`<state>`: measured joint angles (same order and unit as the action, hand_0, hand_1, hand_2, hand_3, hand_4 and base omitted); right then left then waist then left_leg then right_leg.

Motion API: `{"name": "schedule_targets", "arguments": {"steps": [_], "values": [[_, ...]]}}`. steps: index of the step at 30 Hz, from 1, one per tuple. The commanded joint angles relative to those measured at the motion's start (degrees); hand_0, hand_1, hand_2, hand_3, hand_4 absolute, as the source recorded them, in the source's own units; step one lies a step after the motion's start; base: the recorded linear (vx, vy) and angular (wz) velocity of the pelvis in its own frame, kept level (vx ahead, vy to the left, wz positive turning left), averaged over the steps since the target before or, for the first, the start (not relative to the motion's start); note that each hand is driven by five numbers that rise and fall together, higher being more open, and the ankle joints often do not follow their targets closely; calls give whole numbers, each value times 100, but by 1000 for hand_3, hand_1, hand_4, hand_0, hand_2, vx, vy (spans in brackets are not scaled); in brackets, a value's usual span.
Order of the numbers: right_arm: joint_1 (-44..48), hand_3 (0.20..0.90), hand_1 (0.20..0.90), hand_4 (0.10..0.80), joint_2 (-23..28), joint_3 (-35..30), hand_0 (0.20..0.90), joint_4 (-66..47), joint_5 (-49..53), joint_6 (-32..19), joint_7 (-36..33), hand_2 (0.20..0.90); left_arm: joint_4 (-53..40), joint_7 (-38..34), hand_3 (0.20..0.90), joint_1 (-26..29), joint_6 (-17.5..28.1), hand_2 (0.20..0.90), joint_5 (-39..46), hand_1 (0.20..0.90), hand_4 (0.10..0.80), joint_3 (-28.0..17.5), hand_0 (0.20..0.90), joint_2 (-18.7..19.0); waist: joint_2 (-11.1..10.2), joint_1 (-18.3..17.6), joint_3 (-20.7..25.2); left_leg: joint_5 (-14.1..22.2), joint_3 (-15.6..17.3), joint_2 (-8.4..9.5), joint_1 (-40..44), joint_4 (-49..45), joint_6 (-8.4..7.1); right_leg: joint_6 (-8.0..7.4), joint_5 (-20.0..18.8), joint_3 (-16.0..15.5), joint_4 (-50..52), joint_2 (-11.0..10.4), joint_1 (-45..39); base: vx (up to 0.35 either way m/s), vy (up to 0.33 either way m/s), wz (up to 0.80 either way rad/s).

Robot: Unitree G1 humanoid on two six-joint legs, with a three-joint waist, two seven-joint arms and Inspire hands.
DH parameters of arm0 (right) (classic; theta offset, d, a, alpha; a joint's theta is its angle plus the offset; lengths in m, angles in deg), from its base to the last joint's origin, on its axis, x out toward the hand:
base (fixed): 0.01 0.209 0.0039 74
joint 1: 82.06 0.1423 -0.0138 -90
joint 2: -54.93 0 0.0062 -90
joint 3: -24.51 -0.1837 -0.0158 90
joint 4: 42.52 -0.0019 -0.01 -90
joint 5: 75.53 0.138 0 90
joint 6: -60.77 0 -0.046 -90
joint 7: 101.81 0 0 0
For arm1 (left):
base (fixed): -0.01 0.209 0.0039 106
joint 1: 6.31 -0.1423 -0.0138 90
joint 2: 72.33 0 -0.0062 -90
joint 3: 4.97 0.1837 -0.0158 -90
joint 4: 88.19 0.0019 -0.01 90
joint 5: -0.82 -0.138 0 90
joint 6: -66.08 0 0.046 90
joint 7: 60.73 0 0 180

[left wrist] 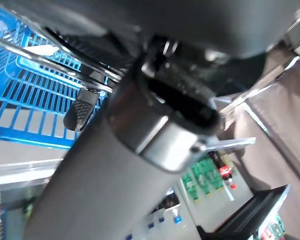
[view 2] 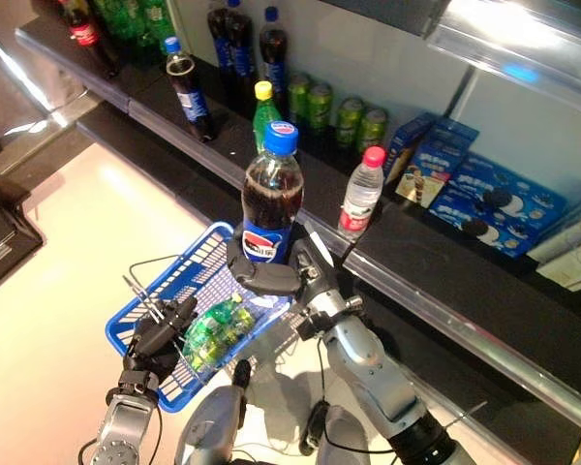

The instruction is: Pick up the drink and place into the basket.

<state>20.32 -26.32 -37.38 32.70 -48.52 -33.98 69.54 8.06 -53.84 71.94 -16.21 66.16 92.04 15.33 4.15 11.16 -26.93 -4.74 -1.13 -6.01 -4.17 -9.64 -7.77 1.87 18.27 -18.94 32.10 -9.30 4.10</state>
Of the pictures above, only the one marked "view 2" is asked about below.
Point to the black low display stand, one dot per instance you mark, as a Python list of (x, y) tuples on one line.
[(9, 242)]

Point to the Coca-Cola bottle red label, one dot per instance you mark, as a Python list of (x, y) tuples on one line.
[(84, 34)]

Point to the blue Oreo cookie box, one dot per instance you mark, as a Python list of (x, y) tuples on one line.
[(537, 203), (465, 218)]

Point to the water bottle red cap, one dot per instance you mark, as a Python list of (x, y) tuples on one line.
[(363, 194)]

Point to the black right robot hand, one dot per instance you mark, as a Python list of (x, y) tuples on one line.
[(314, 271)]

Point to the blue plastic shopping basket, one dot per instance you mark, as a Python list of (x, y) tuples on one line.
[(118, 334)]

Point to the blue cone cookie box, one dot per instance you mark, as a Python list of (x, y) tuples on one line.
[(436, 160)]

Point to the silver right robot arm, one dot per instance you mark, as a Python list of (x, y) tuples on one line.
[(368, 358)]

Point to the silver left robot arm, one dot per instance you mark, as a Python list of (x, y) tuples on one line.
[(121, 426)]

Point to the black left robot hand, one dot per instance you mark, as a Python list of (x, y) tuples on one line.
[(155, 339)]

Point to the green Sprite bottle yellow cap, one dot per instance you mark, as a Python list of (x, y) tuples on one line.
[(134, 21), (208, 334), (266, 114), (109, 17), (160, 21)]

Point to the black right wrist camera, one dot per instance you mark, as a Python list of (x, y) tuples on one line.
[(312, 325)]

